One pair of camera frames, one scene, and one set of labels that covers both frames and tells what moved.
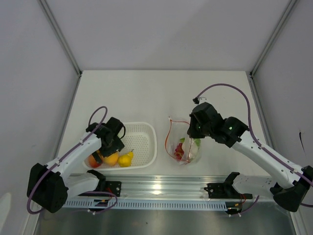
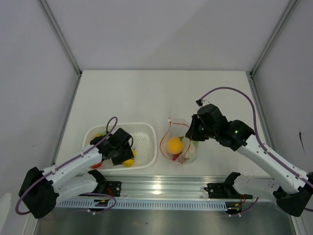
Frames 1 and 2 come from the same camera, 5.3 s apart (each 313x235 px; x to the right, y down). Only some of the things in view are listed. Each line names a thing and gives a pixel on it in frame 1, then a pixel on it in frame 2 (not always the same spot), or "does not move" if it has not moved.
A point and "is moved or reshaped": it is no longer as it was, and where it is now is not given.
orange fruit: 112,159 is moved or reshaped
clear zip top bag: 185,150 is moved or reshaped
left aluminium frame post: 68,48 does not move
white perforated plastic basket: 140,138 does not move
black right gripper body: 197,130 does not move
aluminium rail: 166,186 does not move
